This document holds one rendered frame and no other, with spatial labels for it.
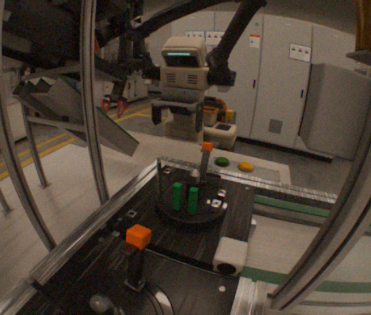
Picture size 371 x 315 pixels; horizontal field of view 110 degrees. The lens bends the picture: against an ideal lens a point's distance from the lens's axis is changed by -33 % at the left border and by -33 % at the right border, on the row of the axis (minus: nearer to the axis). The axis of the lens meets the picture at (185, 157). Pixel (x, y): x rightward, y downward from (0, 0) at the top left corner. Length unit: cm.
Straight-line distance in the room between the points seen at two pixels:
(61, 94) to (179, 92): 76
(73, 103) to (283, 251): 50
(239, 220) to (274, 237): 11
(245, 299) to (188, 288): 8
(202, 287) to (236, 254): 7
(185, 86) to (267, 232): 83
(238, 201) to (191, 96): 71
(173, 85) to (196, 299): 99
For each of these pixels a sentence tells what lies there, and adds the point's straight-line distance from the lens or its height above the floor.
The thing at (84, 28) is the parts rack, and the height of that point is 129.
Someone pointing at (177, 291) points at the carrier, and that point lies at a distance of 27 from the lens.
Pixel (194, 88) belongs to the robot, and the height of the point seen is 111.
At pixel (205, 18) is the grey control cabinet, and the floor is 210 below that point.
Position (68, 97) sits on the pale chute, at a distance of 38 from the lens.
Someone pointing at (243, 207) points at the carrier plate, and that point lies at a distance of 40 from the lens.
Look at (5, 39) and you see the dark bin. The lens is 40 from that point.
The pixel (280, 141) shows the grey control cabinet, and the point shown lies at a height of 18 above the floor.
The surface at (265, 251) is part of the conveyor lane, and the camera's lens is 41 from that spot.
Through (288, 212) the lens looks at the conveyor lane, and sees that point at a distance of 48.
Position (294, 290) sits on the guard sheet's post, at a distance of 25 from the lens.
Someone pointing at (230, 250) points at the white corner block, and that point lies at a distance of 29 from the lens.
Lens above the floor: 122
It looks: 27 degrees down
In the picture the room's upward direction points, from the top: 3 degrees clockwise
